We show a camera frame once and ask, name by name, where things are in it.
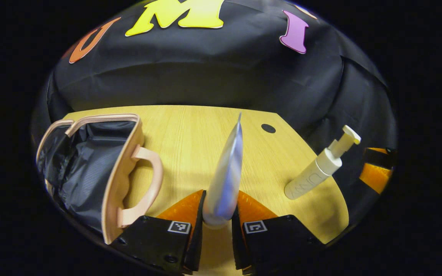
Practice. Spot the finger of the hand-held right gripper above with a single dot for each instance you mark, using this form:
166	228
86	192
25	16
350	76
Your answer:
376	174

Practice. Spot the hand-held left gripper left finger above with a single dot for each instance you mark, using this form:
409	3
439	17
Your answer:
155	241

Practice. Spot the white skin care tube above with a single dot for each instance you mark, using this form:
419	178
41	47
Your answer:
226	176

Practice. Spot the black desk grommet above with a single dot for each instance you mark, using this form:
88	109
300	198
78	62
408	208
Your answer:
268	128

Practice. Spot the white pump bottle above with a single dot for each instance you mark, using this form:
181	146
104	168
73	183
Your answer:
317	172

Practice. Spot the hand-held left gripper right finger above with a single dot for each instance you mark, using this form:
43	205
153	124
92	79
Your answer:
274	237

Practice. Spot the black backdrop cloth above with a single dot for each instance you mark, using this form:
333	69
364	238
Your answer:
205	73

